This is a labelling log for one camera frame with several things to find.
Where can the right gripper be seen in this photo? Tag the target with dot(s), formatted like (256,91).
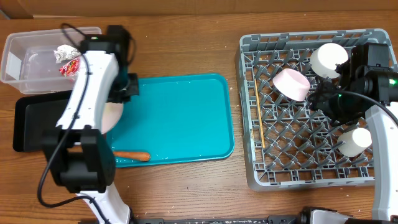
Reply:
(321,102)

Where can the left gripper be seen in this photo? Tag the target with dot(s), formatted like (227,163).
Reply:
(134,90)

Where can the white round plate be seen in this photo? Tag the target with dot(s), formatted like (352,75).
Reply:
(111,115)

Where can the pale green white cup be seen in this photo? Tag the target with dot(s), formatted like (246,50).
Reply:
(325,59)

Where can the red foil snack wrapper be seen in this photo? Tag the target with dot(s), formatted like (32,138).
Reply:
(71,68)

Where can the foil ball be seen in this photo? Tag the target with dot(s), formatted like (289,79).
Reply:
(65,52)

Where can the wooden chopstick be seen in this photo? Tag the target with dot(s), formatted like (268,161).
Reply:
(259,113)

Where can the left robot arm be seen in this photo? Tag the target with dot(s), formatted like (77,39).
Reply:
(80,163)

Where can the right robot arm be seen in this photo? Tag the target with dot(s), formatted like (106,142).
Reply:
(361,84)

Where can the grey dishwasher rack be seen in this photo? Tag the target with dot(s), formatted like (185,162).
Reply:
(301,146)

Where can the teal serving tray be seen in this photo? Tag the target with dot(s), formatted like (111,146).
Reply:
(176,119)

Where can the orange carrot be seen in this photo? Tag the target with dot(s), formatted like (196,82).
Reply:
(138,156)

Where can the black plastic tray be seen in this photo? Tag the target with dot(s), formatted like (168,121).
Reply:
(33,115)

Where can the clear plastic bin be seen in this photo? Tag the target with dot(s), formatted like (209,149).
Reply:
(29,65)

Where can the cardboard board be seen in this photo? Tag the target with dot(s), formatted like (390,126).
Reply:
(28,9)

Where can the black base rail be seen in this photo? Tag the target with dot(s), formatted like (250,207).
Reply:
(309,215)

